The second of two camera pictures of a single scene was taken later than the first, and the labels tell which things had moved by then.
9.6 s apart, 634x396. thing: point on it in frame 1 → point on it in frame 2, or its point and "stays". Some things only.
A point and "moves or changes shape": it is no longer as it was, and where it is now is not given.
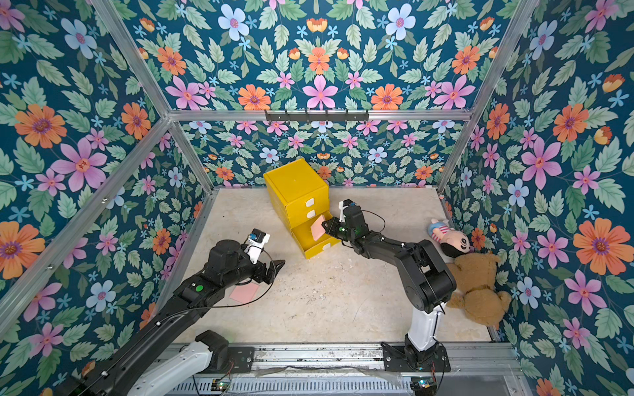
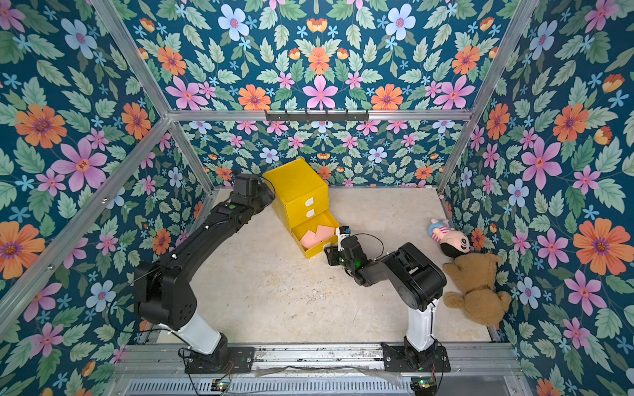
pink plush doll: [452, 242] stays
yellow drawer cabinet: [302, 197] stays
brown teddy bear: [475, 277] stays
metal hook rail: [308, 117] stays
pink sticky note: [317, 228] moves or changes shape
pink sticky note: [243, 293] → [309, 239]
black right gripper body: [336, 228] → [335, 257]
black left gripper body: [257, 271] → [264, 195]
